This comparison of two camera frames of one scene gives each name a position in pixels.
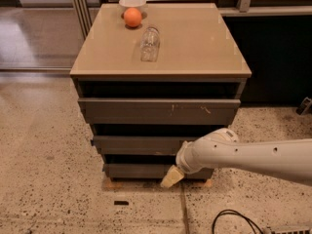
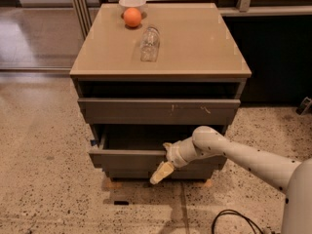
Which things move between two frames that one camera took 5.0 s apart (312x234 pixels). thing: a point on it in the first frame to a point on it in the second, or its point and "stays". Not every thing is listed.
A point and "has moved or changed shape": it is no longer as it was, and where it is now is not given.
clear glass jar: x=149 y=44 stays
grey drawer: x=139 y=144 has moved or changed shape
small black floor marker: x=121 y=203 stays
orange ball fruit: x=132 y=17 stays
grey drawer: x=160 y=110 stays
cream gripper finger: x=173 y=176 to x=161 y=172
